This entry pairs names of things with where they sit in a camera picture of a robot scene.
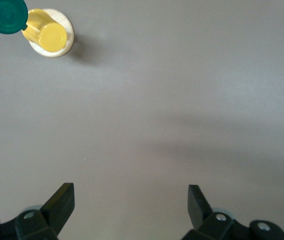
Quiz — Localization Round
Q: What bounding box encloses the green plastic cup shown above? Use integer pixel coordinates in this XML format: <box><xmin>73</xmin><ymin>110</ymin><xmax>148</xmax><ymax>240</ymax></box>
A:
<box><xmin>0</xmin><ymin>0</ymin><xmax>29</xmax><ymax>35</ymax></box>

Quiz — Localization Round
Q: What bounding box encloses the table cover cloth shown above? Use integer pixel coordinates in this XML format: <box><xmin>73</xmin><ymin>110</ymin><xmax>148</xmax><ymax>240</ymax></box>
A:
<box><xmin>0</xmin><ymin>0</ymin><xmax>284</xmax><ymax>240</ymax></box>

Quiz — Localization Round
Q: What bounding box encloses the round wooden cup stand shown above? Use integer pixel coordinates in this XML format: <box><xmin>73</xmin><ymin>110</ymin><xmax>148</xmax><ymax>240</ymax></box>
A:
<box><xmin>28</xmin><ymin>8</ymin><xmax>75</xmax><ymax>59</ymax></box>

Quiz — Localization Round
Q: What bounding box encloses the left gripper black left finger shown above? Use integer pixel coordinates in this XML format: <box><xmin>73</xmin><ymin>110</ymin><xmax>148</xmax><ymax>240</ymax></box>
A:
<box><xmin>14</xmin><ymin>182</ymin><xmax>76</xmax><ymax>240</ymax></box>

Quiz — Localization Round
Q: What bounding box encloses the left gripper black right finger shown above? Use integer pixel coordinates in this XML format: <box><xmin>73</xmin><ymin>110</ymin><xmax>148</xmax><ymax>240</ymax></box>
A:
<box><xmin>181</xmin><ymin>184</ymin><xmax>252</xmax><ymax>240</ymax></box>

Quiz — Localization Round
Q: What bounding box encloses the yellow plastic cup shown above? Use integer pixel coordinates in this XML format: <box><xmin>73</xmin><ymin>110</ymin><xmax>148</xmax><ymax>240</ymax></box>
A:
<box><xmin>21</xmin><ymin>8</ymin><xmax>68</xmax><ymax>54</ymax></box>

